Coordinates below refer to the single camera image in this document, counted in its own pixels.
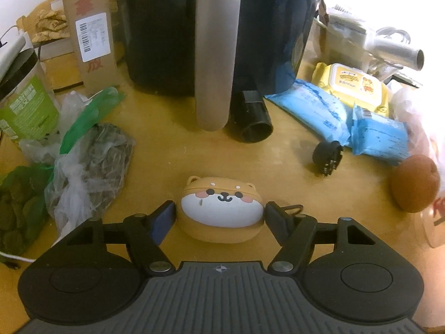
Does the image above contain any brown round pear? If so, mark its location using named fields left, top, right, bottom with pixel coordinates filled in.
left=390, top=154, right=441, bottom=213

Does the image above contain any black round plug adapter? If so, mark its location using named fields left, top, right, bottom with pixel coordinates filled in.
left=312, top=140, right=343, bottom=176

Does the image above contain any white charging cable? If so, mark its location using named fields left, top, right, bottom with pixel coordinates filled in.
left=0, top=249, right=38, bottom=269

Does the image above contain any black short tube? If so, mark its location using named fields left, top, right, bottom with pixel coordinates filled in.
left=230, top=90, right=273, bottom=143

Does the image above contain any blue wet wipes pack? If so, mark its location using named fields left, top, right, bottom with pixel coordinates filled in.
left=265, top=79, right=352, bottom=146

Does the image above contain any clear shaker bottle grey lid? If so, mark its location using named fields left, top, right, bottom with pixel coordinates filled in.
left=422, top=190, right=445, bottom=248

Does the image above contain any yellow wet wipes pack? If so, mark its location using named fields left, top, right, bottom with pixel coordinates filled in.
left=311, top=62, right=389, bottom=118

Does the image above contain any shiba dog earbud case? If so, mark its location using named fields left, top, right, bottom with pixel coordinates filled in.
left=177, top=176, right=265, bottom=244

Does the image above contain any black air fryer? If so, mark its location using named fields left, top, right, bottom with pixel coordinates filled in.
left=117, top=0, right=318, bottom=131

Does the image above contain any tall brown cardboard box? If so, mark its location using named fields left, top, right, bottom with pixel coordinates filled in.
left=63, top=0, right=119, bottom=96

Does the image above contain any green label jar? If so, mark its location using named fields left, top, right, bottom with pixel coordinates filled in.
left=1, top=48, right=60, bottom=143

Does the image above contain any white power bank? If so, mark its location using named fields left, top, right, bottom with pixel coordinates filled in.
left=0, top=34, right=26, bottom=81

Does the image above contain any silver metal cylinder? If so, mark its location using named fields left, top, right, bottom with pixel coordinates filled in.
left=364, top=36, right=425, bottom=71

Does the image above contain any clear crumpled plastic bag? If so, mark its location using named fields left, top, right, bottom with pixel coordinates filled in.
left=19, top=87, right=135, bottom=237

